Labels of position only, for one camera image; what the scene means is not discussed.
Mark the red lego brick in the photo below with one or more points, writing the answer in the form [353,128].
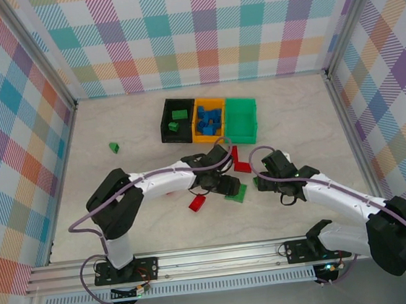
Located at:
[197,204]
[242,167]
[235,154]
[170,193]

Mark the dark blue lego brick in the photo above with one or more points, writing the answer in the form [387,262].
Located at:
[206,129]

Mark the small blue arch lego brick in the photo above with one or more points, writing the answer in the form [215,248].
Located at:
[209,118]

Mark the blue sloped lego brick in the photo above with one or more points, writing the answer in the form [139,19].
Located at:
[202,110]

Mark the green wedge lego brick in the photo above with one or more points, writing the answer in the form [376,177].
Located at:
[114,147]

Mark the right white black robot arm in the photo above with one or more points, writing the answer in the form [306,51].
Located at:
[342,195]

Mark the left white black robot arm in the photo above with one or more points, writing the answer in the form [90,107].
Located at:
[163,185]

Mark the orange plastic bin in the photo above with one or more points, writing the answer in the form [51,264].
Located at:
[209,139]

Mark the green plastic bin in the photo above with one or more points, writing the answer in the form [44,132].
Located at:
[238,126]

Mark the black plastic bin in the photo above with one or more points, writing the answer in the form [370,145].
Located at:
[179,103]

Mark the small black controller board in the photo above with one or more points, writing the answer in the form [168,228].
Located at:
[130,293]
[329,267]

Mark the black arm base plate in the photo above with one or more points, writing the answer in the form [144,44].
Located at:
[146,265]
[293,249]

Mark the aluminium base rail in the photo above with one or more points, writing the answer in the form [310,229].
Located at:
[217,257]

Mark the aluminium side rail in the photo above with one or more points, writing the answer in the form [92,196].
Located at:
[351,132]
[65,163]

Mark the aluminium back rail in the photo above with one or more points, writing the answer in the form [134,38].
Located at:
[199,86]

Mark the aluminium frame post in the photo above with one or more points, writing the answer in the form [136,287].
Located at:
[39,49]
[351,16]

